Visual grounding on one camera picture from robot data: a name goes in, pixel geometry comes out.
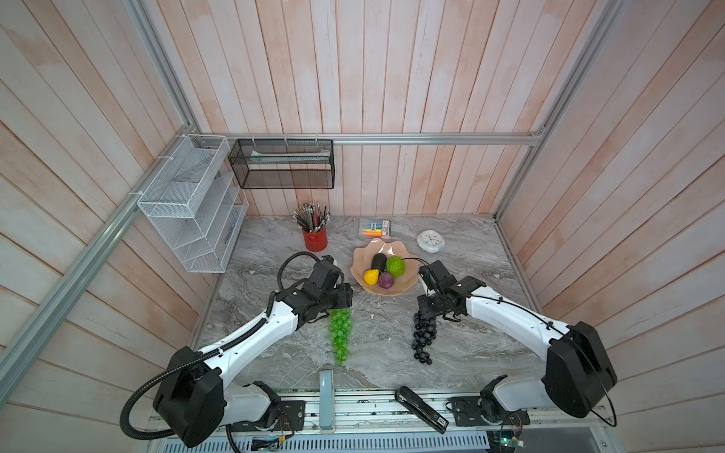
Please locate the red metal pencil cup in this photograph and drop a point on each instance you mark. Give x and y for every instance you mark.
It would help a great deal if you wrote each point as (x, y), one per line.
(315, 241)

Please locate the aluminium frame rail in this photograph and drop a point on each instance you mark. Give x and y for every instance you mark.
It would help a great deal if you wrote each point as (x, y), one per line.
(436, 138)

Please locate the pink wavy fruit bowl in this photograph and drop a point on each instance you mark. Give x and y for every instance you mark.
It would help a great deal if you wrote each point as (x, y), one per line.
(362, 258)

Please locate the dark fake avocado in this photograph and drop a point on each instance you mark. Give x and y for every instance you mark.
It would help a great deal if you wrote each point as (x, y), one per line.
(379, 262)

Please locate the black stapler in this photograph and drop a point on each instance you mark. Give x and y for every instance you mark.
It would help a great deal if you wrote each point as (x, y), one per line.
(413, 403)

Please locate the black mesh wall basket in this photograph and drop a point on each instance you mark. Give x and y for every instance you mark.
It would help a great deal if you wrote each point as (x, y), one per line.
(281, 164)

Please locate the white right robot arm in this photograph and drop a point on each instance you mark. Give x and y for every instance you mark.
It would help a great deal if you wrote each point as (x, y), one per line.
(578, 373)

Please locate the white mesh wall shelf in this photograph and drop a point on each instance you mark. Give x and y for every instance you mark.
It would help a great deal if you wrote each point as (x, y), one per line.
(193, 204)

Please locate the purple fake fig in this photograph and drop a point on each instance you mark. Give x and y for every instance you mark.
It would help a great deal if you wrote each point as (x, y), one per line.
(386, 281)

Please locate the yellow fake lemon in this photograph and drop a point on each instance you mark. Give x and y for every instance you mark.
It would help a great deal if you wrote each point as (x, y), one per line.
(371, 277)

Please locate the pack of colour highlighters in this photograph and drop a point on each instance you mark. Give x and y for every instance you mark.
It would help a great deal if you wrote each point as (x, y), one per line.
(375, 228)

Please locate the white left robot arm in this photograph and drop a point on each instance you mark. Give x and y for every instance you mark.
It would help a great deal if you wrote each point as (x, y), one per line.
(192, 392)

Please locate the green fake grape bunch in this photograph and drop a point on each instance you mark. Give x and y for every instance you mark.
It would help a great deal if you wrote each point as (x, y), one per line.
(340, 330)

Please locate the green bumpy fake fruit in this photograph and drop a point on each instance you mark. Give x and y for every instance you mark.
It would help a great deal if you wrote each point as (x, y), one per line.
(395, 266)

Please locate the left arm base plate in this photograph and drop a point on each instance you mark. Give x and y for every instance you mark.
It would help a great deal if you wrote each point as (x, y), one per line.
(290, 416)

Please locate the bundle of pencils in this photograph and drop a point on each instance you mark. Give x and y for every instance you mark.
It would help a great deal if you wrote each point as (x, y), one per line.
(312, 217)

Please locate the white blue alarm clock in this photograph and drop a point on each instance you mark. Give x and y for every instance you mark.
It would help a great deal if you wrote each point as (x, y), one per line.
(431, 241)

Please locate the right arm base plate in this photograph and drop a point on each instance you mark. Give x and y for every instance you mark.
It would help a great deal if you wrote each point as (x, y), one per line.
(474, 411)

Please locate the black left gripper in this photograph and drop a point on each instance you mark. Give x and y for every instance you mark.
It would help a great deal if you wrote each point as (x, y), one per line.
(345, 293)

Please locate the grey blue bar tool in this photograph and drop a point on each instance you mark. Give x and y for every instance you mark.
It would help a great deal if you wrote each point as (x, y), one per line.
(326, 409)

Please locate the black fake grape bunch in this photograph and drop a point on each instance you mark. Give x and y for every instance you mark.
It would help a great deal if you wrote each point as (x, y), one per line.
(424, 334)

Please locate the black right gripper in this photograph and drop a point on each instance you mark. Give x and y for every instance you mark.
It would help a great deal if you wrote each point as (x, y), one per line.
(421, 302)

